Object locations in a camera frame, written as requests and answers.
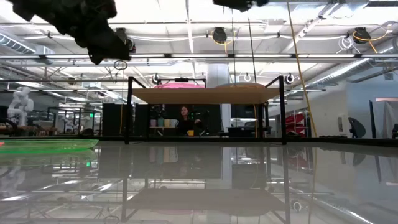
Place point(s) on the black office chair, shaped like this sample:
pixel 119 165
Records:
pixel 357 127

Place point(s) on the silver ventilation duct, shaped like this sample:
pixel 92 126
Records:
pixel 342 73

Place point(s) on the white mug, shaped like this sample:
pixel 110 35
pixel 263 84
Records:
pixel 174 123

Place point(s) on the pink mug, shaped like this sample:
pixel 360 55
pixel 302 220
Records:
pixel 153 123

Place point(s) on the pink translucent plastic plate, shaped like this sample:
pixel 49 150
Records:
pixel 168 86
pixel 192 86

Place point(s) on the white robot figure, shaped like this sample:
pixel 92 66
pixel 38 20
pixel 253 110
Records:
pixel 20 105

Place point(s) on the yellow cup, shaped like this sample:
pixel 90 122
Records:
pixel 190 132

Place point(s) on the green translucent plastic plate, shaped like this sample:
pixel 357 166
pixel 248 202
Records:
pixel 46 145

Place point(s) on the black metal table frame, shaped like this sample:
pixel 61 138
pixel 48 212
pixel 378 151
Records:
pixel 342 140

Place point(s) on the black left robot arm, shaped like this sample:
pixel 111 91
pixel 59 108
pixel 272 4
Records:
pixel 62 9

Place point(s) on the person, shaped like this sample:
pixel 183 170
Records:
pixel 186 121

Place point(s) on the pale yellow mug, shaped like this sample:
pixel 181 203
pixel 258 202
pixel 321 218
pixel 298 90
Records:
pixel 167 123

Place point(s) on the teal mug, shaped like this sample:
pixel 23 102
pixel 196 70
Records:
pixel 160 122

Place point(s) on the red storage rack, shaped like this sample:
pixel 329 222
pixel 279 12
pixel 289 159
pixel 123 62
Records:
pixel 295 124

